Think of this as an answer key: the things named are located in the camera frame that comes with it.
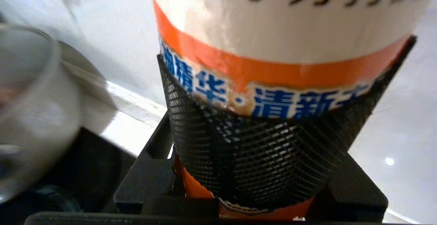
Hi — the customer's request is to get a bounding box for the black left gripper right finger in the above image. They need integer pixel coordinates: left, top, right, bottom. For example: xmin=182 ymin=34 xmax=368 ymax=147
xmin=307 ymin=152 xmax=389 ymax=223

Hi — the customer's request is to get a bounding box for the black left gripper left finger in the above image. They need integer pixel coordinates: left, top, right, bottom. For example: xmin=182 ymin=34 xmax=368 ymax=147
xmin=114 ymin=111 xmax=186 ymax=215

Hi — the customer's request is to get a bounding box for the dish soap bottle orange label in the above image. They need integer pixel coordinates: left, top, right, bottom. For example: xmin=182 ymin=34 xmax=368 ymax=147
xmin=150 ymin=0 xmax=436 ymax=220

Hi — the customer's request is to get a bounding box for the black glass cooktop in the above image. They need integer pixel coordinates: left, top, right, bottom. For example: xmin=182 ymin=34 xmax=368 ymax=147
xmin=0 ymin=126 xmax=137 ymax=219

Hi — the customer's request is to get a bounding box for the clear glass vessel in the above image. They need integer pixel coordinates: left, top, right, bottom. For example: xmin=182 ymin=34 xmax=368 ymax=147
xmin=0 ymin=24 xmax=118 ymax=203

